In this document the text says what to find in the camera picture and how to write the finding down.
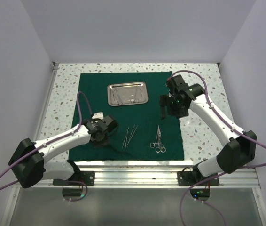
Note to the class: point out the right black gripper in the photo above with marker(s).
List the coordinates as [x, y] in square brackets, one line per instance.
[165, 100]

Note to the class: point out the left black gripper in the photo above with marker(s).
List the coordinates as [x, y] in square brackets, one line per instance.
[104, 142]

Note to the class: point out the dark green surgical cloth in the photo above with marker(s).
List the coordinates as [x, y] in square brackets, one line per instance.
[147, 116]

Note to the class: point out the steel ring-handled forceps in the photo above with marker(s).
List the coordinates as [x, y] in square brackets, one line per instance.
[154, 144]

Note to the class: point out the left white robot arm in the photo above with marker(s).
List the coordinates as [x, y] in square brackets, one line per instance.
[31, 161]

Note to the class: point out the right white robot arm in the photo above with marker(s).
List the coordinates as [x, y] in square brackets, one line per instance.
[238, 145]

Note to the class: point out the small steel scissors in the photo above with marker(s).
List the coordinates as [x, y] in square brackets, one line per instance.
[135, 99]

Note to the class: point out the steel instrument tray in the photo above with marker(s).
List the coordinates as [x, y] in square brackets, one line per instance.
[126, 91]

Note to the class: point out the aluminium mounting rail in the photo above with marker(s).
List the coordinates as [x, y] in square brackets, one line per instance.
[161, 177]

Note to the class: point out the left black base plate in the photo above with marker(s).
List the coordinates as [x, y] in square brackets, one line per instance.
[86, 177]

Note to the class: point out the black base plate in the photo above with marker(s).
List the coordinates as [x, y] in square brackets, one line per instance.
[189, 178]
[86, 177]

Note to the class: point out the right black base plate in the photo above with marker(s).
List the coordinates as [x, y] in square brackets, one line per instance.
[189, 178]

